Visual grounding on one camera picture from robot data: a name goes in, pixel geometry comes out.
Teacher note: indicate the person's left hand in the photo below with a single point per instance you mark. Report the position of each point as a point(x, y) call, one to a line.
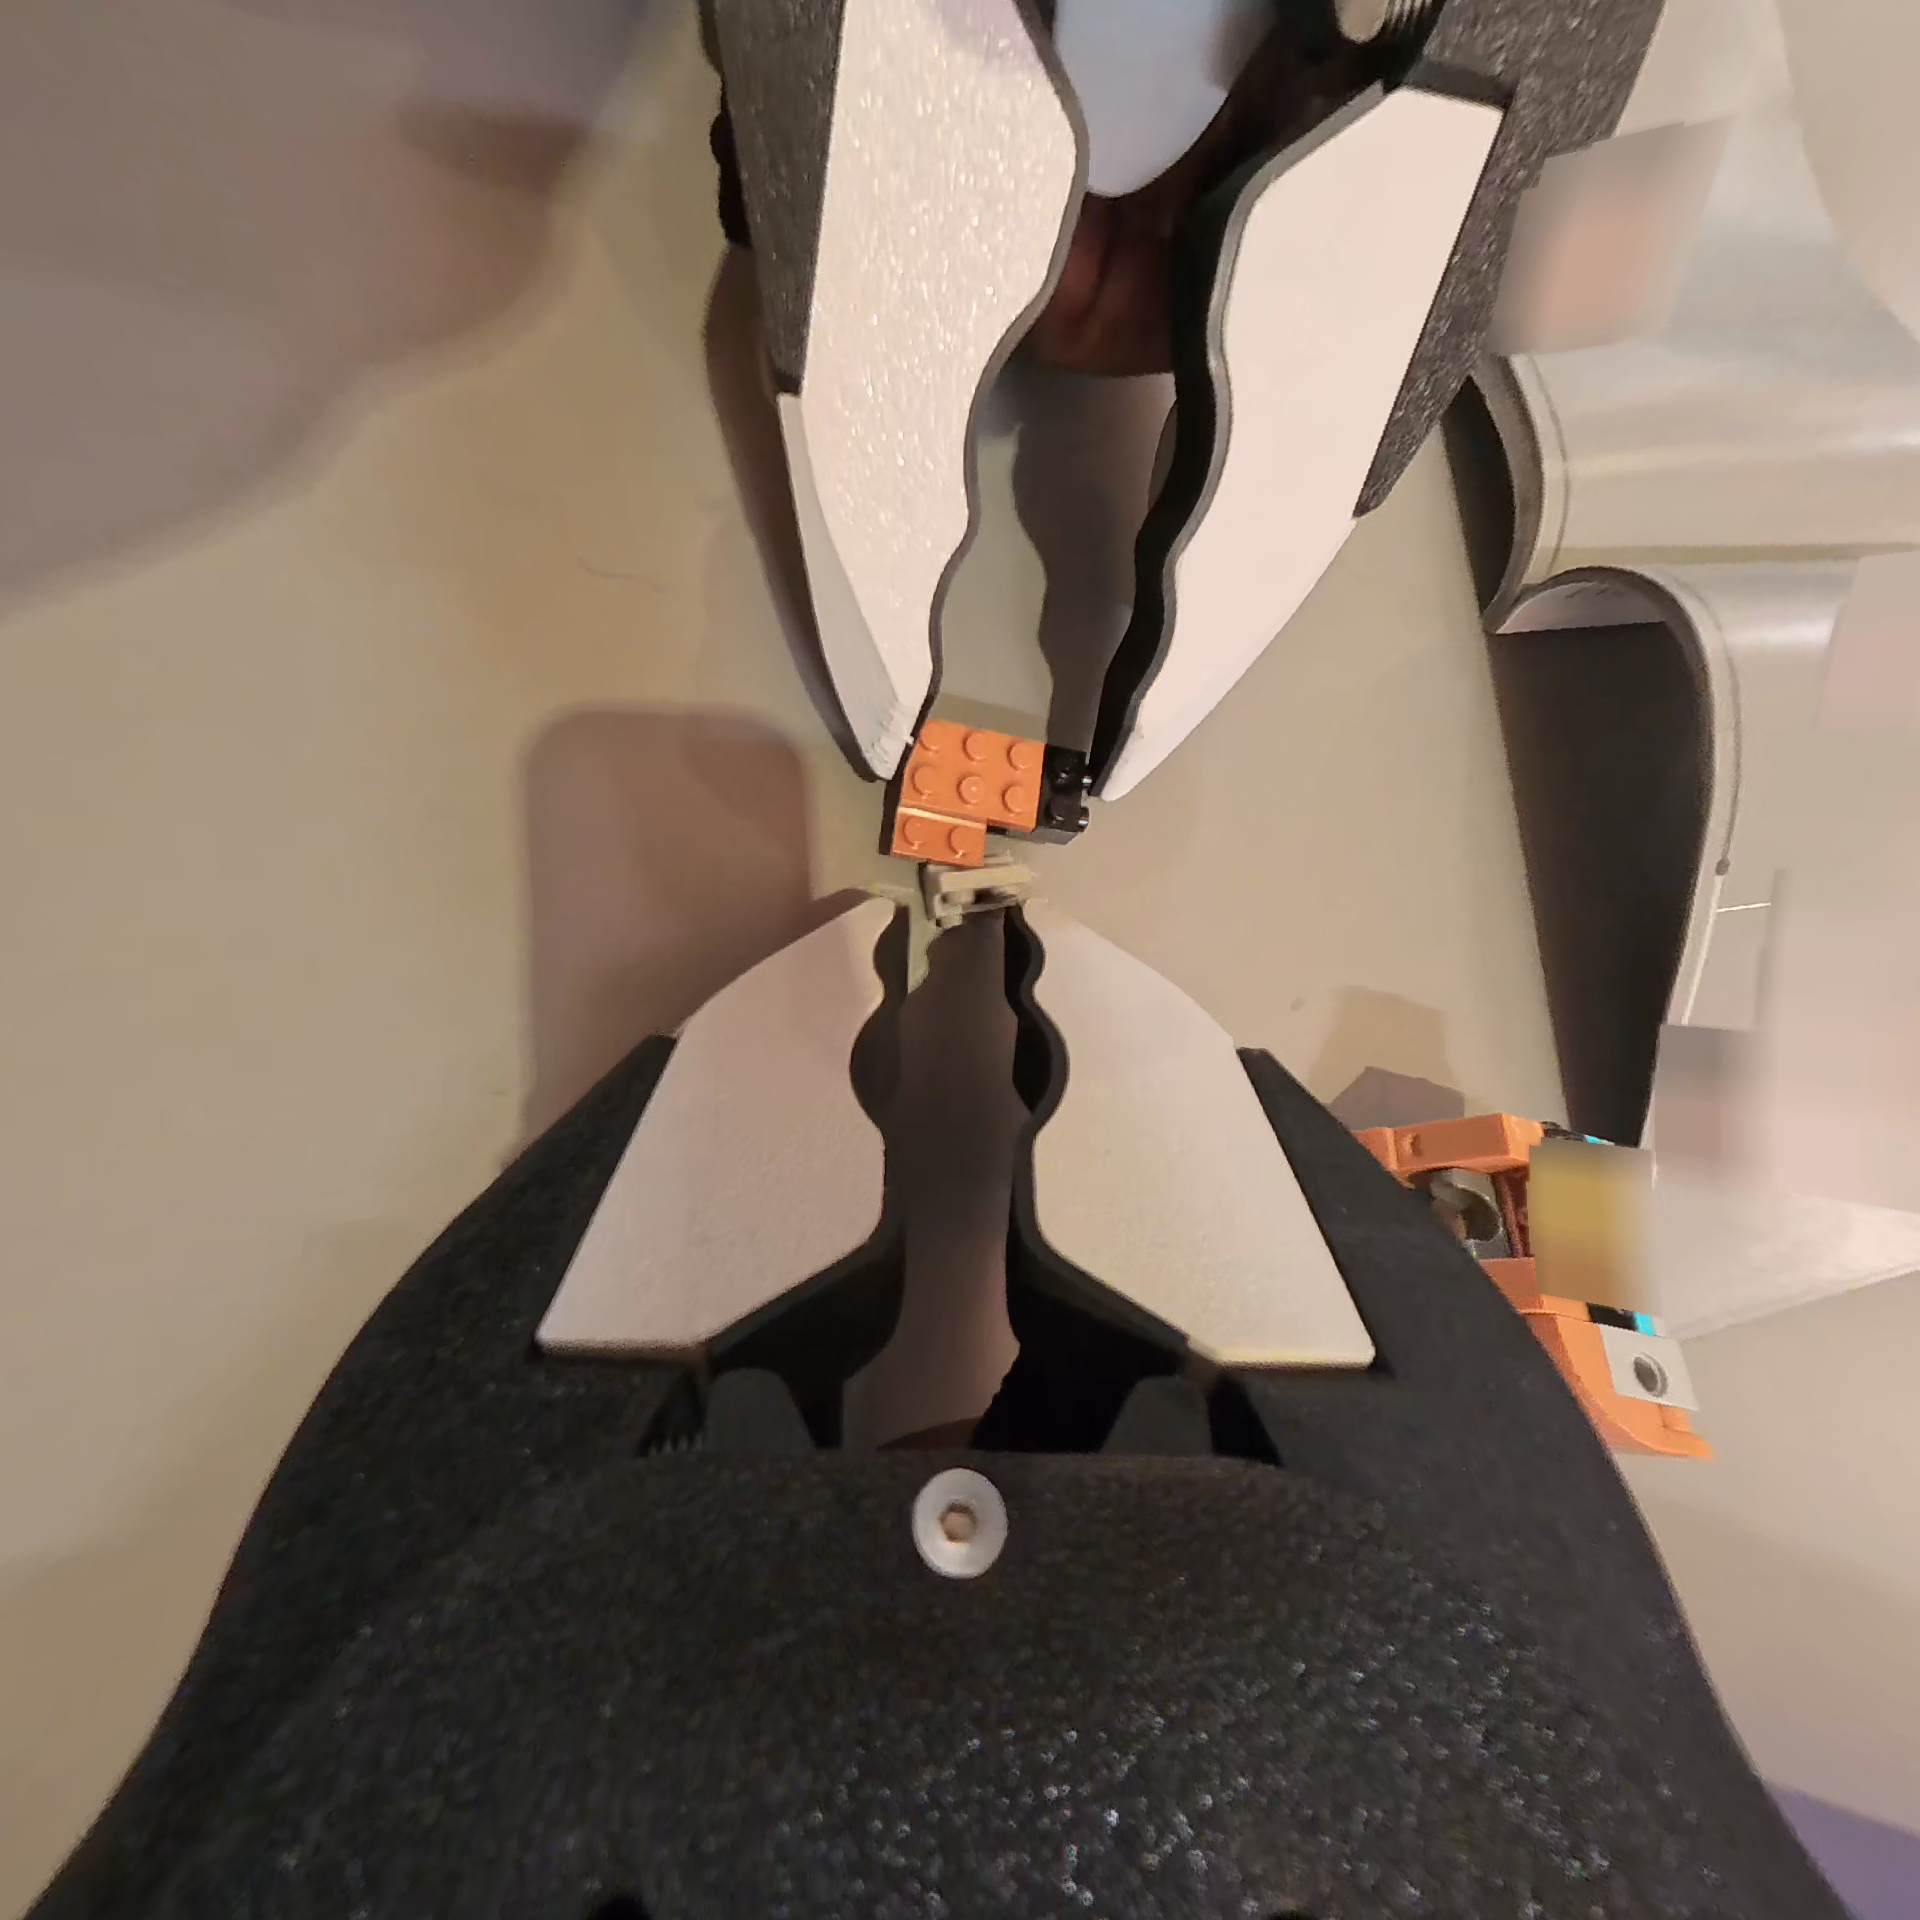
point(1120, 284)

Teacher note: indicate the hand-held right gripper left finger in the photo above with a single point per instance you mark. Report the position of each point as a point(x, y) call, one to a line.
point(737, 1170)

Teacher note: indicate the grey instruction booklet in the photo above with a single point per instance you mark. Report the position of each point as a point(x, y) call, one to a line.
point(1726, 674)

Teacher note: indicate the small black brick piece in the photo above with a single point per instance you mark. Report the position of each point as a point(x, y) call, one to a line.
point(1068, 789)

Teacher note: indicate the brown brick plate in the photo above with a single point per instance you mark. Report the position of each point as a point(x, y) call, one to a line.
point(968, 789)

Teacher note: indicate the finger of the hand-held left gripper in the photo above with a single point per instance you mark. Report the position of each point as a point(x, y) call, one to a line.
point(899, 300)
point(1321, 377)

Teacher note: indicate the brown brick model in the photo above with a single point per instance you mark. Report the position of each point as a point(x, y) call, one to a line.
point(1590, 1350)

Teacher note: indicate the grey desk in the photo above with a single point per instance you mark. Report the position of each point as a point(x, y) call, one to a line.
point(376, 899)

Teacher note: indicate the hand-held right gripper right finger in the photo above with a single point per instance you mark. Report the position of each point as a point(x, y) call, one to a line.
point(1187, 1186)

